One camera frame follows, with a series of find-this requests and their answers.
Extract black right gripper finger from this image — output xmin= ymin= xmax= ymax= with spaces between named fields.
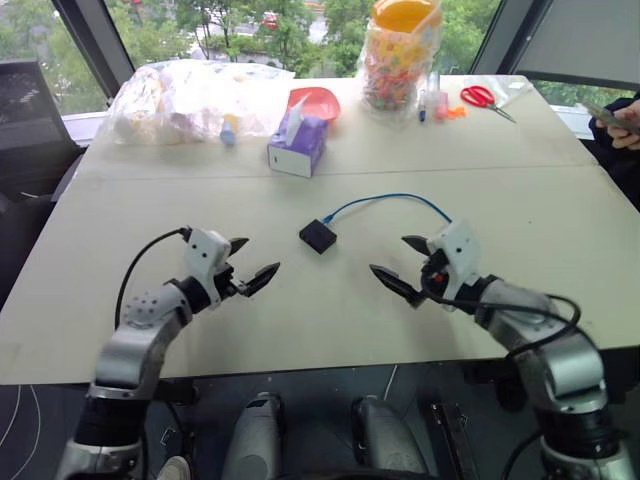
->
xmin=368 ymin=263 xmax=424 ymax=310
xmin=401 ymin=234 xmax=430 ymax=258

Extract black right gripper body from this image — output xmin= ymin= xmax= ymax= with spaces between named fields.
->
xmin=418 ymin=247 xmax=452 ymax=304

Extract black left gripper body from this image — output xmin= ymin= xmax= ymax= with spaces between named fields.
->
xmin=215 ymin=261 xmax=252 ymax=299

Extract grey smartphone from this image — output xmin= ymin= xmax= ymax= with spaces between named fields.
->
xmin=580 ymin=101 xmax=640 ymax=137

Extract small black square box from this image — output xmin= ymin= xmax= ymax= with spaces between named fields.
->
xmin=298 ymin=218 xmax=338 ymax=255

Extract person's bare hand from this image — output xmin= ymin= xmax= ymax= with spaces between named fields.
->
xmin=594 ymin=89 xmax=640 ymax=151

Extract small blue bottle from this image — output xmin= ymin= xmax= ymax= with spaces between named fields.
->
xmin=220 ymin=113 xmax=239 ymax=149

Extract purple tissue box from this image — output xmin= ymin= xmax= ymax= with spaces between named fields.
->
xmin=266 ymin=94 xmax=331 ymax=180

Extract pink tube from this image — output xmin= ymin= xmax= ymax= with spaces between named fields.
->
xmin=432 ymin=70 xmax=450 ymax=122

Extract clear bag of white items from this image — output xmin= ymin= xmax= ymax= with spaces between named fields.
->
xmin=105 ymin=58 xmax=296 ymax=147

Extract grey rounded robot leg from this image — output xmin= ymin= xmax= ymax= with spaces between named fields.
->
xmin=233 ymin=391 xmax=287 ymax=480
xmin=350 ymin=395 xmax=432 ymax=480

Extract red plastic bowl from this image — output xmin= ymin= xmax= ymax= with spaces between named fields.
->
xmin=288 ymin=86 xmax=342 ymax=123

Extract small clear plastic bag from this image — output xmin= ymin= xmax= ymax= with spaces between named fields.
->
xmin=492 ymin=74 xmax=537 ymax=110

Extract bagged jar of colourful sweets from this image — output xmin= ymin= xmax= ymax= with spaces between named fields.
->
xmin=357 ymin=0 xmax=445 ymax=126

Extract white shoe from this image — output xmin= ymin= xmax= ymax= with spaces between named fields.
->
xmin=157 ymin=454 xmax=192 ymax=480

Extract person's dark sleeve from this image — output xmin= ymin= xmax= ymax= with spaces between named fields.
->
xmin=587 ymin=91 xmax=640 ymax=214

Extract black mesh chair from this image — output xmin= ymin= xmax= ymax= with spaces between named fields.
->
xmin=0 ymin=57 xmax=87 ymax=201

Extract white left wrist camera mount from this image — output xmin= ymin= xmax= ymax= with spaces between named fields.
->
xmin=183 ymin=228 xmax=233 ymax=307

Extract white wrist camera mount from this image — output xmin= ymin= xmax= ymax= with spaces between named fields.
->
xmin=183 ymin=228 xmax=233 ymax=307
xmin=426 ymin=218 xmax=484 ymax=302

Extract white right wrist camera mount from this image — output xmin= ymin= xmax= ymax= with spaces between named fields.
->
xmin=426 ymin=218 xmax=484 ymax=302

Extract blue cable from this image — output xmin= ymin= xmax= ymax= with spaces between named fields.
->
xmin=321 ymin=192 xmax=454 ymax=225

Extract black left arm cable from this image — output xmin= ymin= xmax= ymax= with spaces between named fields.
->
xmin=114 ymin=226 xmax=194 ymax=332

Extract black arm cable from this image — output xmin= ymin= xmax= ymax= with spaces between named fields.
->
xmin=422 ymin=287 xmax=584 ymax=362
xmin=114 ymin=226 xmax=194 ymax=332

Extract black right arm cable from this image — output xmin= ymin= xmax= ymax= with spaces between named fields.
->
xmin=422 ymin=287 xmax=584 ymax=362

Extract black metal bracket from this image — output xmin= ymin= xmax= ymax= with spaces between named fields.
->
xmin=428 ymin=398 xmax=482 ymax=480

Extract red handled scissors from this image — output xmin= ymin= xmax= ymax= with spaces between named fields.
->
xmin=459 ymin=85 xmax=518 ymax=125

